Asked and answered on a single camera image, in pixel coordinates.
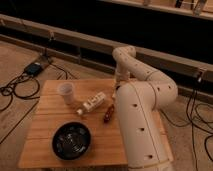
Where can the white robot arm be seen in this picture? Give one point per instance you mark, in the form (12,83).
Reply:
(140,89)

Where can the black bowl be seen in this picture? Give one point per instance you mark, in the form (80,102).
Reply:
(71,141)

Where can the wooden folding table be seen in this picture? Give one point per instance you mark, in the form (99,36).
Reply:
(104,126)

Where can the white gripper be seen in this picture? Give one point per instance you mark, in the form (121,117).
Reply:
(120,77)

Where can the wooden rail barrier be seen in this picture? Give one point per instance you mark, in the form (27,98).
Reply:
(96,52)

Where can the black power adapter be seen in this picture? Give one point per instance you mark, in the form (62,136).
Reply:
(33,69)

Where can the translucent plastic cup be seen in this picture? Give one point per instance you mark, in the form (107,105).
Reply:
(66,91)

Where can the white lying bottle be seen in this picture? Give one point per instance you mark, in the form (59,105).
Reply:
(91,103)

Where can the red brown small object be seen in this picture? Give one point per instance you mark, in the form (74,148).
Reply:
(109,113)

